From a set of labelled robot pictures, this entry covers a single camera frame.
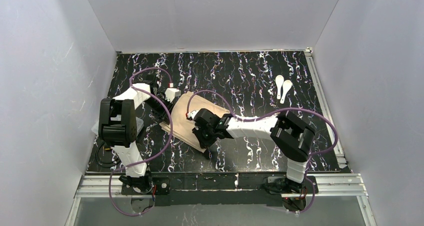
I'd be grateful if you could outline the beige cloth napkin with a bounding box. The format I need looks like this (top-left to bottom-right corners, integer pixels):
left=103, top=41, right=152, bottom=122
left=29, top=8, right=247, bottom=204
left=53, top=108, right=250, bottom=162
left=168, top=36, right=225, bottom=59
left=159, top=92, right=230, bottom=152

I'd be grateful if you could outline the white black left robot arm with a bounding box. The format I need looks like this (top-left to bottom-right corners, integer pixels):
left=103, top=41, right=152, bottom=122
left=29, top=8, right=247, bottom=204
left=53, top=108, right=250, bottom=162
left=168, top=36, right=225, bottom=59
left=97, top=75, right=182, bottom=178

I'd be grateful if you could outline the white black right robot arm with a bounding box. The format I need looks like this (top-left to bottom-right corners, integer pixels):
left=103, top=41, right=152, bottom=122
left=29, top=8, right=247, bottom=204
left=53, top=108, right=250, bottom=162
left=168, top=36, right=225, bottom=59
left=186, top=108, right=315, bottom=184

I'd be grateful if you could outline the clear plastic box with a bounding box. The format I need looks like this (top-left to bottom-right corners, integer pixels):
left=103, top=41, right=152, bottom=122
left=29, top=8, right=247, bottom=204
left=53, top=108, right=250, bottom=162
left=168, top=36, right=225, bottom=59
left=91, top=117, right=144, bottom=142

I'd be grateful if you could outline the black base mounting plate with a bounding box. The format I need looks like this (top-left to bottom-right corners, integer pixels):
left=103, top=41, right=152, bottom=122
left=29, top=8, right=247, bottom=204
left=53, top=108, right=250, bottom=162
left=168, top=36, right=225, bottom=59
left=121, top=172, right=319, bottom=207

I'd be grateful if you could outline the white spoon left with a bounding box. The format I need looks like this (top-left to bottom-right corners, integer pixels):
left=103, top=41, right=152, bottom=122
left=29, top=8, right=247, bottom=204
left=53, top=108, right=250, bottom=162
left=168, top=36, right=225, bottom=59
left=275, top=75, right=284, bottom=100

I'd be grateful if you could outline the white spoon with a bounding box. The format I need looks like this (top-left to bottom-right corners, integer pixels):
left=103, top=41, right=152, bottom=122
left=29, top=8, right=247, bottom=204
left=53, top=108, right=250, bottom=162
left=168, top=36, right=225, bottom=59
left=275, top=75, right=284, bottom=100
left=280, top=80, right=293, bottom=104

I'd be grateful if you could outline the white spoon right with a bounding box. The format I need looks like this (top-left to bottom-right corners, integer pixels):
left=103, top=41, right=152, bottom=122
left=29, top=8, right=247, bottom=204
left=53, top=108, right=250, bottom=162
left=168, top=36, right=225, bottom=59
left=280, top=80, right=293, bottom=104

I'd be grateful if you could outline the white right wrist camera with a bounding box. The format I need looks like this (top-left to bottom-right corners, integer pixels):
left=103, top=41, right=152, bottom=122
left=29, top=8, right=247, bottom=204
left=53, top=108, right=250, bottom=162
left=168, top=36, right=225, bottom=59
left=186, top=110, right=199, bottom=121

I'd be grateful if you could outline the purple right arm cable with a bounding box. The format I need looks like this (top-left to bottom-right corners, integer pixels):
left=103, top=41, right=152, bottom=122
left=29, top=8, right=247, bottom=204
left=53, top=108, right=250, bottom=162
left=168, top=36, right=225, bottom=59
left=185, top=90, right=339, bottom=214

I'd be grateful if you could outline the aluminium front frame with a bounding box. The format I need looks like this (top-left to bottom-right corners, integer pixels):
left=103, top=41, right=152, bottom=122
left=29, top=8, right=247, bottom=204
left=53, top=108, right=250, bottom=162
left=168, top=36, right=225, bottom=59
left=66, top=172, right=376, bottom=225

